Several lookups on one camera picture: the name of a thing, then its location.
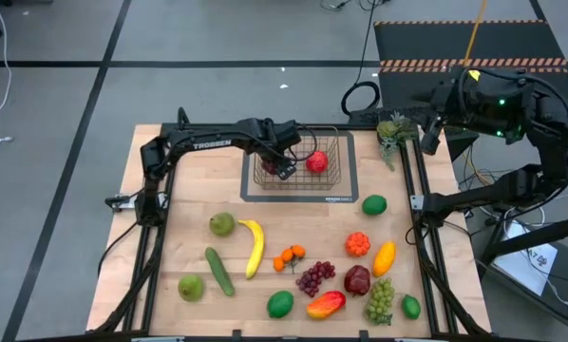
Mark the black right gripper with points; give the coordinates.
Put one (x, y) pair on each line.
(497, 107)

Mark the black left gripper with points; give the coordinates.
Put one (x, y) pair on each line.
(274, 138)

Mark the dark red apple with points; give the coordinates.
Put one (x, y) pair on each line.
(357, 280)
(269, 167)

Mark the bright red round fruit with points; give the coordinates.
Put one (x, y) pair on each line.
(316, 162)

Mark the green pear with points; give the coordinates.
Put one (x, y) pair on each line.
(190, 288)
(222, 224)

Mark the yellow banana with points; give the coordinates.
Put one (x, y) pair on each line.
(258, 247)

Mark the orange tangerine bunch with stems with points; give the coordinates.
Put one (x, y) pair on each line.
(287, 255)

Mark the orange-red mini pumpkin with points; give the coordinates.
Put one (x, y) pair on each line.
(357, 244)

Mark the green cucumber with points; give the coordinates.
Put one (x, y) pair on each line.
(219, 271)

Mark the large green lime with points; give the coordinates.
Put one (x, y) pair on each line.
(280, 304)

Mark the yellow-orange mango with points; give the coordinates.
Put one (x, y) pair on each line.
(384, 259)

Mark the red and yellow mango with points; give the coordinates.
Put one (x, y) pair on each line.
(326, 305)

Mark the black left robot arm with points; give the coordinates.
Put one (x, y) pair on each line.
(213, 144)

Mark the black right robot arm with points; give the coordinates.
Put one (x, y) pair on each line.
(502, 187)

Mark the black-bordered silicone baking mat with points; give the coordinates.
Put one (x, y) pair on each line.
(274, 194)

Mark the green succulent plant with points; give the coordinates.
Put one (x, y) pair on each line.
(388, 129)

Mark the black hazard-striped floor mat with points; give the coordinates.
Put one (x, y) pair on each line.
(455, 43)

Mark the red grape bunch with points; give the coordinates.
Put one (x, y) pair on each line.
(312, 278)

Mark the black metal stand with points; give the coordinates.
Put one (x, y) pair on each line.
(540, 236)

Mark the white paper sheet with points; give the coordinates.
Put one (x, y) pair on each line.
(526, 266)

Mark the green grape bunch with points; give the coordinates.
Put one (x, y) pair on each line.
(379, 301)

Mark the black aluminium table frame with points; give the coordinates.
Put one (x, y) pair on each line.
(360, 127)

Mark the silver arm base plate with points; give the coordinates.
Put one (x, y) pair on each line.
(125, 203)
(416, 203)

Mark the silver frame bracket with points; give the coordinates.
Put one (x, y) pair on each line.
(158, 339)

